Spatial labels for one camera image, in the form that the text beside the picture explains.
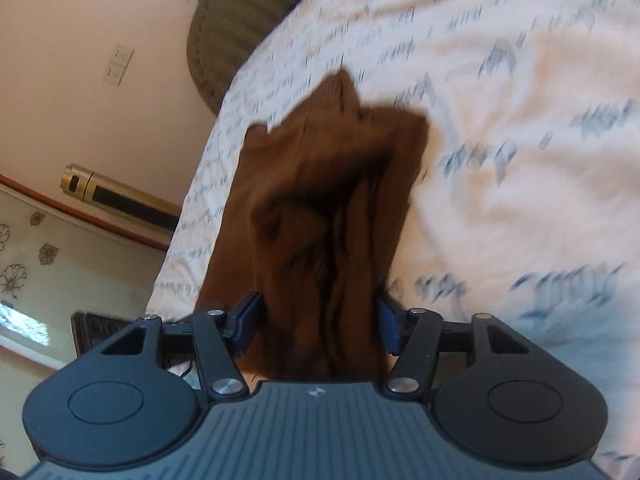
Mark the brown garment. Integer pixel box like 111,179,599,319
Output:
196,71,428,380

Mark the white script-print bedsheet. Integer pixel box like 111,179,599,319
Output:
148,0,639,479

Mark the floral frosted wardrobe door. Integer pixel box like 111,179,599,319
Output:
1,188,164,474

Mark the olive padded headboard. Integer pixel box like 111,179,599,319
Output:
186,0,300,114

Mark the white wall socket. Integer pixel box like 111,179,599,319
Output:
103,44,134,87

